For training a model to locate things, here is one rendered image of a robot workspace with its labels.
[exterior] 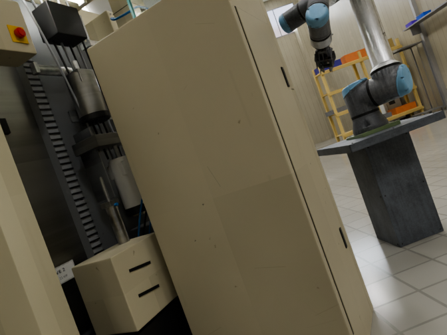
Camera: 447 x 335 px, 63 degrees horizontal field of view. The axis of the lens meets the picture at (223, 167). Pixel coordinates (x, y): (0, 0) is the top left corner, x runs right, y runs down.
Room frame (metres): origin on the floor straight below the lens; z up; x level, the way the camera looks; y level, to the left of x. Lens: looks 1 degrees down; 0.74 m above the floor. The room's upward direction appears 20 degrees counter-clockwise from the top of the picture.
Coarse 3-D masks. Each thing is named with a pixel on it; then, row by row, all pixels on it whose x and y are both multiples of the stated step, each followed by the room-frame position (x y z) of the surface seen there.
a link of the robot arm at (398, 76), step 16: (352, 0) 1.92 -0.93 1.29; (368, 0) 1.88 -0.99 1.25; (368, 16) 1.87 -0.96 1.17; (368, 32) 1.88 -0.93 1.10; (384, 32) 1.88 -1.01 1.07; (368, 48) 1.89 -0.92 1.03; (384, 48) 1.85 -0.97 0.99; (384, 64) 1.82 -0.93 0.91; (400, 64) 1.81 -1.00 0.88; (384, 80) 1.83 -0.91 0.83; (400, 80) 1.78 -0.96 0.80; (384, 96) 1.85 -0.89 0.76; (400, 96) 1.84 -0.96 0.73
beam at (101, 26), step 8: (104, 16) 2.13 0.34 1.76; (112, 16) 2.15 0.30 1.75; (88, 24) 2.19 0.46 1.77; (96, 24) 2.16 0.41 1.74; (104, 24) 2.14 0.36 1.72; (112, 24) 2.13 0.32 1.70; (88, 32) 2.20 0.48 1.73; (96, 32) 2.17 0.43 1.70; (104, 32) 2.15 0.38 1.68; (112, 32) 2.12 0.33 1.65; (96, 40) 2.18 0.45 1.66
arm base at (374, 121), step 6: (378, 108) 1.96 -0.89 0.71; (360, 114) 1.94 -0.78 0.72; (366, 114) 1.93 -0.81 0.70; (372, 114) 1.92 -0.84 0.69; (378, 114) 1.93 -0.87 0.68; (354, 120) 1.99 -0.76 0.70; (360, 120) 1.95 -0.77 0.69; (366, 120) 1.93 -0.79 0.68; (372, 120) 1.91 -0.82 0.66; (378, 120) 1.91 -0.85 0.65; (384, 120) 1.92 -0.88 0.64; (354, 126) 1.99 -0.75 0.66; (360, 126) 1.95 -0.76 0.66; (366, 126) 1.93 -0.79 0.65; (372, 126) 1.91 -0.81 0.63; (378, 126) 1.90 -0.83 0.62; (354, 132) 1.99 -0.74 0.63; (360, 132) 1.95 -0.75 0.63
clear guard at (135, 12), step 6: (126, 0) 1.61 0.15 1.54; (132, 0) 1.61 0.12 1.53; (138, 0) 1.59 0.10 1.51; (144, 0) 1.58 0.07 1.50; (150, 0) 1.57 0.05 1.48; (156, 0) 1.55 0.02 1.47; (132, 6) 1.61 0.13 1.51; (138, 6) 1.60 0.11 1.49; (144, 6) 1.58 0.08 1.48; (150, 6) 1.57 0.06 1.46; (132, 12) 1.61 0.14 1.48; (138, 12) 1.60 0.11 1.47
